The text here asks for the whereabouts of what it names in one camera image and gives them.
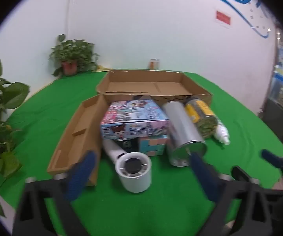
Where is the silver tin can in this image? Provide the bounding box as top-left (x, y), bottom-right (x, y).
top-left (161, 101), bottom-right (208, 167)

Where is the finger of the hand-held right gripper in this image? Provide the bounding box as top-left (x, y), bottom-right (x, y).
top-left (231, 166), bottom-right (256, 185)
top-left (261, 149), bottom-right (283, 174)

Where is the potted plant in red pot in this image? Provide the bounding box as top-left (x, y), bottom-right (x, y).
top-left (49, 34), bottom-right (100, 77)

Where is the green table cloth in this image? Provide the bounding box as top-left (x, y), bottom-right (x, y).
top-left (0, 69), bottom-right (283, 236)

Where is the brown cardboard box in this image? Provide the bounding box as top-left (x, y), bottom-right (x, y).
top-left (47, 69), bottom-right (214, 186)

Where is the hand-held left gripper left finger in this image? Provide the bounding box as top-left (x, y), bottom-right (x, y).
top-left (12, 150), bottom-right (98, 236)

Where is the red wall sign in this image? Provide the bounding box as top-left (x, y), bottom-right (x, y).
top-left (215, 9), bottom-right (232, 26)

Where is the yellow label glass jar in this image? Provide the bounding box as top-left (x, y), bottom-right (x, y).
top-left (184, 98), bottom-right (218, 139)

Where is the white spray bottle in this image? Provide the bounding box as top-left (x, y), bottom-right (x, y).
top-left (215, 118), bottom-right (231, 146)

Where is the small black box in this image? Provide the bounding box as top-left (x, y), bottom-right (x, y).
top-left (118, 139), bottom-right (139, 153)

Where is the colourful printed toy box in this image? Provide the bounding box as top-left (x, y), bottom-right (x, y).
top-left (100, 100), bottom-right (170, 141)

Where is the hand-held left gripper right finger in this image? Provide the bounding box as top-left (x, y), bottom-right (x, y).
top-left (190, 152), bottom-right (272, 236)

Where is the pastel puzzle cube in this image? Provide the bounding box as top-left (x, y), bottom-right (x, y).
top-left (138, 135), bottom-right (169, 157)

